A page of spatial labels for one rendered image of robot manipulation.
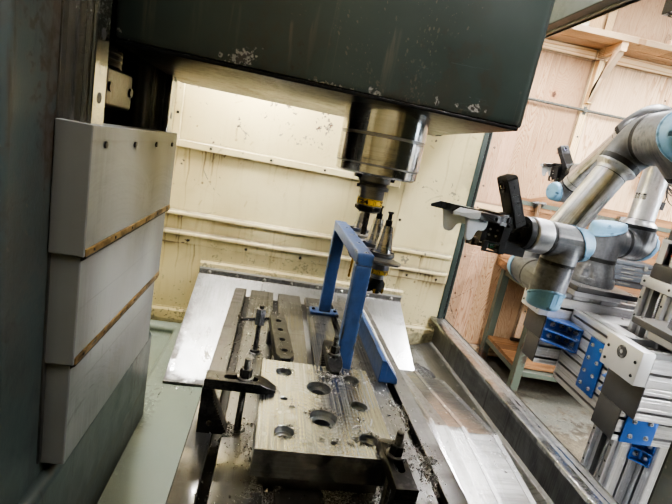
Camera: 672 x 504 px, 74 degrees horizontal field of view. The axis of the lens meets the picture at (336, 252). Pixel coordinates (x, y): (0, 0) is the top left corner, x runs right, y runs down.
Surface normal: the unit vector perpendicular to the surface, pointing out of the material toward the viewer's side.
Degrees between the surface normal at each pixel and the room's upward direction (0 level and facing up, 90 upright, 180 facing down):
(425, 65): 90
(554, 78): 91
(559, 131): 90
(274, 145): 90
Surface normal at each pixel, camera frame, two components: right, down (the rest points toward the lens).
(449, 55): 0.11, 0.23
